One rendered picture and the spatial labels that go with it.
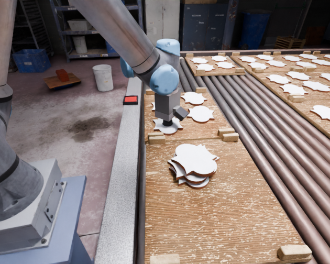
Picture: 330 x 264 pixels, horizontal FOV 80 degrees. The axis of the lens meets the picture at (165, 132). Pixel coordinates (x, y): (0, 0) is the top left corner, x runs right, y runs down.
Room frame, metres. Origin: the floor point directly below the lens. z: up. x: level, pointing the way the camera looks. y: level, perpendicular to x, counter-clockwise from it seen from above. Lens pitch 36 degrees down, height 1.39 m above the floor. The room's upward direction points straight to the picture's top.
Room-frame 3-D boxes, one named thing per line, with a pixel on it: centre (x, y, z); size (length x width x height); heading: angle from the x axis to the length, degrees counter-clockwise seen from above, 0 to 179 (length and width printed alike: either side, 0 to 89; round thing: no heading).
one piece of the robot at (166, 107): (0.65, -0.03, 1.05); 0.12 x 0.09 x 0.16; 58
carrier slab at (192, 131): (0.78, -0.08, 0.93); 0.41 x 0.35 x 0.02; 5
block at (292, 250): (0.18, -0.27, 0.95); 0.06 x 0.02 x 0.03; 94
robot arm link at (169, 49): (0.66, -0.01, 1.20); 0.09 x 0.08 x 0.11; 118
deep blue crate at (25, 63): (4.18, 2.76, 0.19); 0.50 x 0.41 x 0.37; 93
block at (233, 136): (0.57, -0.24, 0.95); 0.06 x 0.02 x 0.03; 94
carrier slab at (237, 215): (0.37, -0.12, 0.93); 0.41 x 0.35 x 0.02; 4
